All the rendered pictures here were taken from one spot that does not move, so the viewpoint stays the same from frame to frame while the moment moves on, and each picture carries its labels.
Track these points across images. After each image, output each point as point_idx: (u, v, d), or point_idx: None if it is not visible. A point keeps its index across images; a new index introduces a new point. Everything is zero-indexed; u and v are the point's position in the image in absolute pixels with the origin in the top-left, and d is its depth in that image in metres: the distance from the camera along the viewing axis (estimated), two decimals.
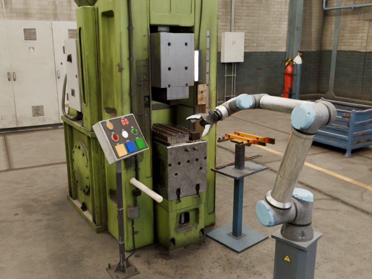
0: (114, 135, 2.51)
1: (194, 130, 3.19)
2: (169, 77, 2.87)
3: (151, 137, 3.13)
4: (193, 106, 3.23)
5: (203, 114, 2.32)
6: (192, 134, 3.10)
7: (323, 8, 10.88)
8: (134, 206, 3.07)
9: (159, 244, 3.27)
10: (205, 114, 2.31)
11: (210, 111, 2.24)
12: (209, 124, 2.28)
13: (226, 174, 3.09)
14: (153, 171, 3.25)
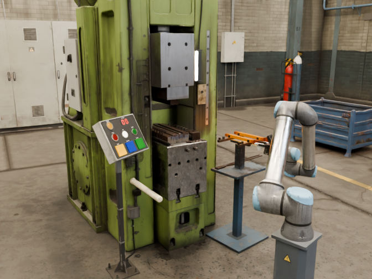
0: (114, 135, 2.51)
1: (194, 130, 3.19)
2: (169, 77, 2.87)
3: (151, 137, 3.13)
4: (193, 106, 3.23)
5: None
6: (192, 134, 3.10)
7: (323, 8, 10.88)
8: (134, 206, 3.07)
9: (159, 244, 3.27)
10: None
11: (269, 134, 2.94)
12: (264, 144, 2.96)
13: (226, 174, 3.09)
14: (153, 171, 3.25)
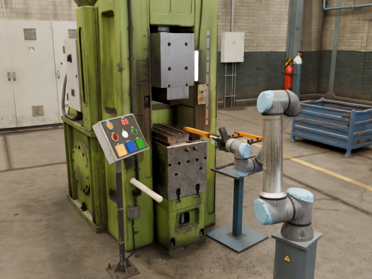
0: (114, 135, 2.51)
1: None
2: (169, 77, 2.87)
3: (151, 137, 3.13)
4: (193, 106, 3.23)
5: None
6: (192, 134, 3.10)
7: (323, 8, 10.88)
8: (134, 206, 3.07)
9: (159, 244, 3.27)
10: None
11: (221, 127, 2.56)
12: (216, 137, 2.59)
13: (226, 174, 3.09)
14: (153, 171, 3.25)
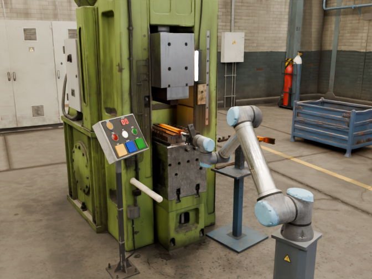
0: (114, 135, 2.51)
1: (194, 130, 3.19)
2: (169, 77, 2.87)
3: (151, 137, 3.13)
4: (193, 106, 3.23)
5: None
6: None
7: (323, 8, 10.88)
8: (134, 206, 3.07)
9: (159, 244, 3.27)
10: None
11: (190, 124, 2.89)
12: (185, 134, 2.92)
13: (226, 174, 3.09)
14: (153, 171, 3.25)
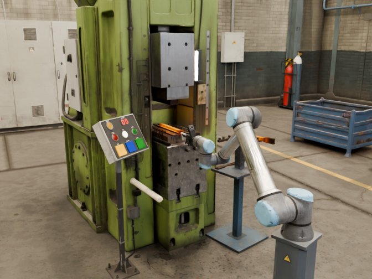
0: (114, 135, 2.51)
1: (194, 130, 3.19)
2: (169, 77, 2.87)
3: (151, 137, 3.13)
4: (193, 106, 3.23)
5: None
6: None
7: (323, 8, 10.88)
8: (134, 206, 3.07)
9: (159, 244, 3.27)
10: None
11: (190, 125, 2.89)
12: (185, 134, 2.92)
13: (226, 174, 3.09)
14: (153, 171, 3.25)
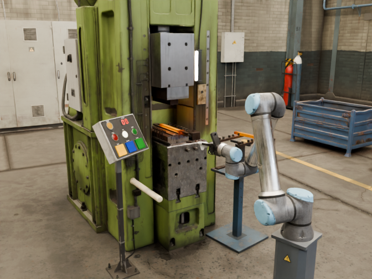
0: (114, 135, 2.51)
1: (194, 130, 3.19)
2: (169, 77, 2.87)
3: (151, 137, 3.13)
4: (193, 106, 3.23)
5: None
6: (192, 134, 3.10)
7: (323, 8, 10.88)
8: (134, 206, 3.07)
9: (159, 244, 3.27)
10: None
11: (213, 132, 2.65)
12: (208, 143, 2.66)
13: None
14: (153, 171, 3.25)
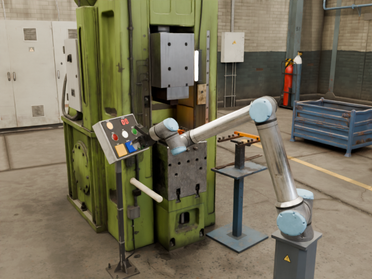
0: (114, 135, 2.51)
1: None
2: (169, 77, 2.87)
3: None
4: (193, 106, 3.23)
5: None
6: None
7: (323, 8, 10.88)
8: (134, 206, 3.07)
9: (159, 244, 3.27)
10: None
11: (136, 125, 2.38)
12: None
13: (226, 174, 3.09)
14: (153, 171, 3.25)
